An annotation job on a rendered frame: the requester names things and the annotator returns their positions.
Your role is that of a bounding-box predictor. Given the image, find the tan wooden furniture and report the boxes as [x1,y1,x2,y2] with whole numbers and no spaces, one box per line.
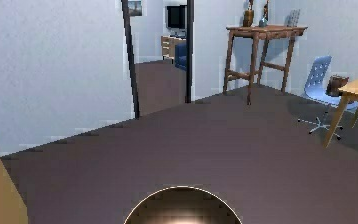
[0,135,30,224]

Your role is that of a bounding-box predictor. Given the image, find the blue swivel office chair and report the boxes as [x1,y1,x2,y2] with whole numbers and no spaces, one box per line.
[297,55,358,141]

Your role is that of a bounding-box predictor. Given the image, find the brown vase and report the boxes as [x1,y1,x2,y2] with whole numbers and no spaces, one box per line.
[242,0,256,28]

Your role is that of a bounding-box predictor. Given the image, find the light wooden drawer cabinet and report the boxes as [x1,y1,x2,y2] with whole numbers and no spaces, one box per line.
[160,35,188,61]

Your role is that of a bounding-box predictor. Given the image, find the framed wall picture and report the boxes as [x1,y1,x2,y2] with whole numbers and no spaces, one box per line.
[127,0,144,17]

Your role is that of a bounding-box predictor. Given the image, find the blue armchair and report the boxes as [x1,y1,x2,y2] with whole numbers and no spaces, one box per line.
[174,41,188,72]

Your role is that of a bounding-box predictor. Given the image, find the small teal vase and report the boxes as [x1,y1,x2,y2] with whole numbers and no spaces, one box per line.
[258,0,271,28]

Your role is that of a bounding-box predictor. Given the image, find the dark round bowl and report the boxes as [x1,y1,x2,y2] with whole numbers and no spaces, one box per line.
[123,185,243,224]

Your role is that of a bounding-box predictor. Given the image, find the black television set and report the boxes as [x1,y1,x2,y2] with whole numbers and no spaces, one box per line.
[165,4,188,30]

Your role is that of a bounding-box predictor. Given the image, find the light wooden table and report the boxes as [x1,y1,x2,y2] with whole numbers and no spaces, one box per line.
[322,73,358,149]

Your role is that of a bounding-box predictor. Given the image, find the grey leaning frame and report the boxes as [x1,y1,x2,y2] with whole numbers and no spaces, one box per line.
[286,9,301,28]

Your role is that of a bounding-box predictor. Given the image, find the brown wooden console table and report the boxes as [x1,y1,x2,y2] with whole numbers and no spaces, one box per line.
[222,25,309,106]

